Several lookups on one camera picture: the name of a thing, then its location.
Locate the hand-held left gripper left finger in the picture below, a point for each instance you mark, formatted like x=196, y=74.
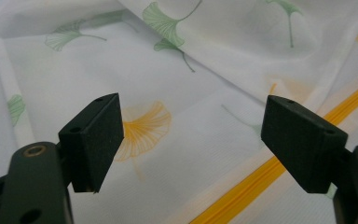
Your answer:
x=93, y=140

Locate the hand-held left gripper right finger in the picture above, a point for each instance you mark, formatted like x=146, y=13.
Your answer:
x=298, y=140

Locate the white leaf-print mesh laundry bag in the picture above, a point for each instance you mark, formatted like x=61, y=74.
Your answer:
x=199, y=93

